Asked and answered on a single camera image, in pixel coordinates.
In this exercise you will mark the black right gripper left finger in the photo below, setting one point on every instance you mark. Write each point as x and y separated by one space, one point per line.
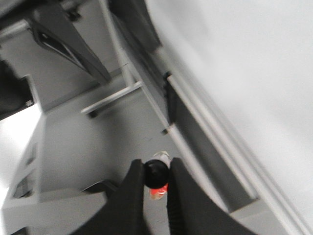
122 214

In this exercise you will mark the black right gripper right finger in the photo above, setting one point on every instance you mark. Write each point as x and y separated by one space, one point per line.
192 212

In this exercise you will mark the red round magnet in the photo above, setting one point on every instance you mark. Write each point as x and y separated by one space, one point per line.
158 193

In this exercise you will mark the white whiteboard marker pen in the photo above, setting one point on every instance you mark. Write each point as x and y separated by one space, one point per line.
157 170

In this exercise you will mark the white whiteboard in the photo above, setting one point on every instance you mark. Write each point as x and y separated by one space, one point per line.
254 58

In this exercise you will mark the aluminium whiteboard tray rail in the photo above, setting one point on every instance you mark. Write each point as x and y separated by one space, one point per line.
268 192

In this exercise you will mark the white desk frame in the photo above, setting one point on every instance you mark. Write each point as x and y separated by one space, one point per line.
80 98

